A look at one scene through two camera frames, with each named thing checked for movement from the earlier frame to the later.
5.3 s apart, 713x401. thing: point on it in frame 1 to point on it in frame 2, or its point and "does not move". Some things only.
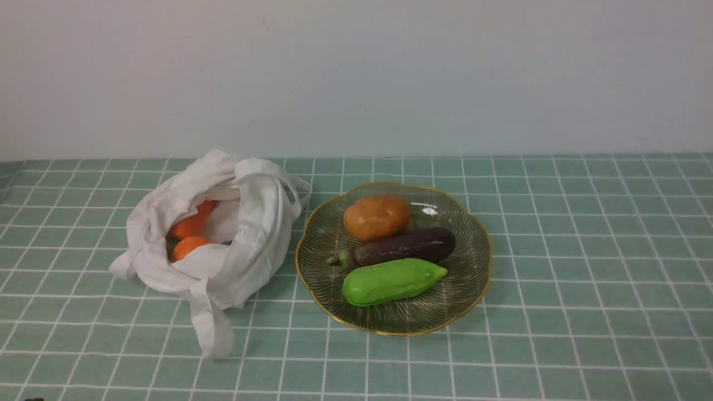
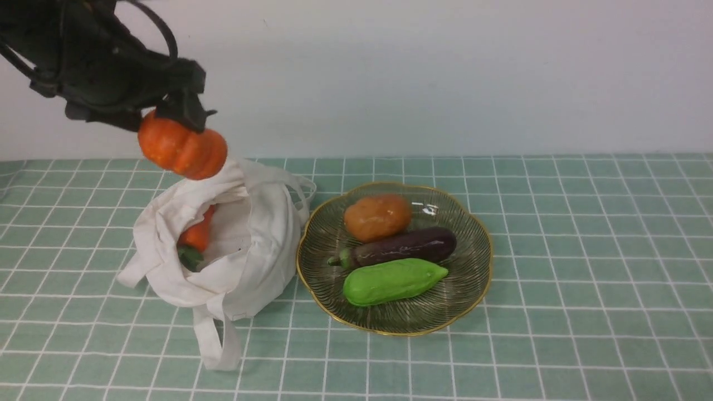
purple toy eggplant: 419,245 does not move
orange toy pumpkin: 178,247 to 187,152
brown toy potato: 372,218 does not move
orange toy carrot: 193,225 to 191,243
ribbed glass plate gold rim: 436,306 does not move
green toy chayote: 385,279 does not move
